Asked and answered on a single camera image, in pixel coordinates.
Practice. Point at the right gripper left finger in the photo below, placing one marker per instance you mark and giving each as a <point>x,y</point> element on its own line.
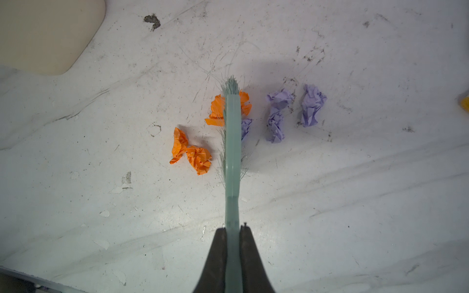
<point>212,279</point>

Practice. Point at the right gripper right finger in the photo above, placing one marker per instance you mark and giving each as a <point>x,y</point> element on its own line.
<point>254,276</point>

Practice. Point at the green hand brush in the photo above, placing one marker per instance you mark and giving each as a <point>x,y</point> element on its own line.
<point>232,177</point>

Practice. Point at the orange purple scrap centre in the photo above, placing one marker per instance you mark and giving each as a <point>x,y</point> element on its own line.
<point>198,157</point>

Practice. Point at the purple paper scrap small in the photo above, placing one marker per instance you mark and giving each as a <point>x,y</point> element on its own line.
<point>245,127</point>

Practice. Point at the orange paper scrap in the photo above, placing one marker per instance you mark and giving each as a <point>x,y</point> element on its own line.
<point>216,117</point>

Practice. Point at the orange purple scrap near brush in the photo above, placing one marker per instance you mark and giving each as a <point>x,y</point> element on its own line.
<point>278,101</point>

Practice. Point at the white cotton glove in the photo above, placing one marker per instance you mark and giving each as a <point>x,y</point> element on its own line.
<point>463,101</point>

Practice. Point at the yellow-lined trash bin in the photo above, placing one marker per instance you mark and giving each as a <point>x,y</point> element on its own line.
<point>47,37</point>

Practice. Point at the aluminium front rail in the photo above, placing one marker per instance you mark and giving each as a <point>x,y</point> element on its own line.
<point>36,280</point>

